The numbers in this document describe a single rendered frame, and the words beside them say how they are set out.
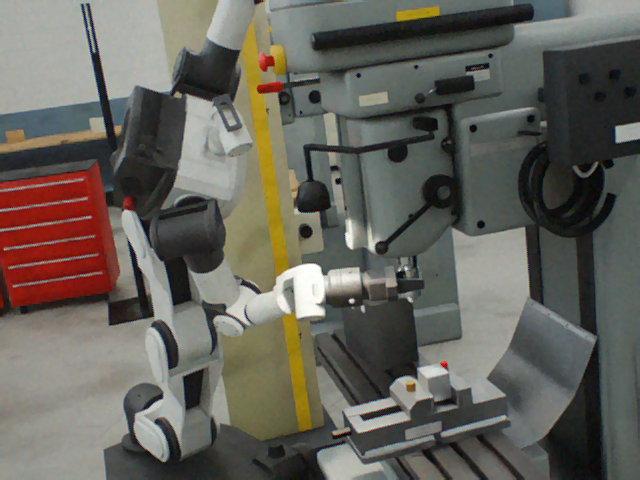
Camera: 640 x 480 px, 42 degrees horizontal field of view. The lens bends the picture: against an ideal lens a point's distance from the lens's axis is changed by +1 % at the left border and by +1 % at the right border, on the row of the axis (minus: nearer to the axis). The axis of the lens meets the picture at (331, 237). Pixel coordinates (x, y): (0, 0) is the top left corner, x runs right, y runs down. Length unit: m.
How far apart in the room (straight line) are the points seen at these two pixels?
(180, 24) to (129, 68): 7.29
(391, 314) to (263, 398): 1.69
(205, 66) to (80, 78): 8.65
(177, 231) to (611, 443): 1.10
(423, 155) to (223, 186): 0.48
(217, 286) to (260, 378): 1.81
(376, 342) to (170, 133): 0.76
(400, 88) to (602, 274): 0.61
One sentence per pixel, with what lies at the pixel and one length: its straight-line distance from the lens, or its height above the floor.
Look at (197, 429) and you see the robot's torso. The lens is 2.55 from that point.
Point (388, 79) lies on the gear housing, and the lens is 1.68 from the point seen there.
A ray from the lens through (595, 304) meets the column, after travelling 1.94.
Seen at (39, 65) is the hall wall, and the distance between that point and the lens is 10.73.
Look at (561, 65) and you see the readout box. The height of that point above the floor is 1.70.
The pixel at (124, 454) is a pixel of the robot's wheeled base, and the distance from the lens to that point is 2.84.
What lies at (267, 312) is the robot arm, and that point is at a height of 1.18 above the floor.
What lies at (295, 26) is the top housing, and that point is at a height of 1.82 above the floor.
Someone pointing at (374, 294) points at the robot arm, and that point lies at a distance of 1.85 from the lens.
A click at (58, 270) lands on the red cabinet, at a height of 0.30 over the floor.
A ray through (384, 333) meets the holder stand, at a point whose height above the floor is 1.02.
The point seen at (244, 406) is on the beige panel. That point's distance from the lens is 3.80.
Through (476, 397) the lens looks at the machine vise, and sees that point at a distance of 1.91.
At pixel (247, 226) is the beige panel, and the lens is 3.55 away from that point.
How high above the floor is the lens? 1.83
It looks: 15 degrees down
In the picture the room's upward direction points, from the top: 7 degrees counter-clockwise
